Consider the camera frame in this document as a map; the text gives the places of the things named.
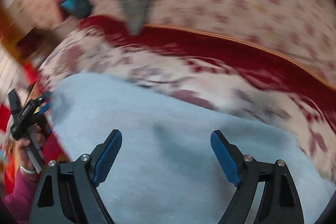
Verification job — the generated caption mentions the pink floral folded quilt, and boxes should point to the pink floral folded quilt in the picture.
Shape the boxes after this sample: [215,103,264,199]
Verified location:
[92,0,335,85]

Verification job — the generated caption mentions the light grey knit pants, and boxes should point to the light grey knit pants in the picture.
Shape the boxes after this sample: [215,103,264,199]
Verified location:
[51,73,335,223]

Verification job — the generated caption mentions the person's left hand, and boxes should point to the person's left hand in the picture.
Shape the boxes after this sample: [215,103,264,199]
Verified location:
[15,125,46,176]

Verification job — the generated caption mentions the magenta left sleeve forearm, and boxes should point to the magenta left sleeve forearm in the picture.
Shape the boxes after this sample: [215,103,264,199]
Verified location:
[2,169,39,223]

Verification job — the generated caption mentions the red floral bed blanket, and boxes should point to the red floral bed blanket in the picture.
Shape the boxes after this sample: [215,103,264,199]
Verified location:
[32,15,335,181]

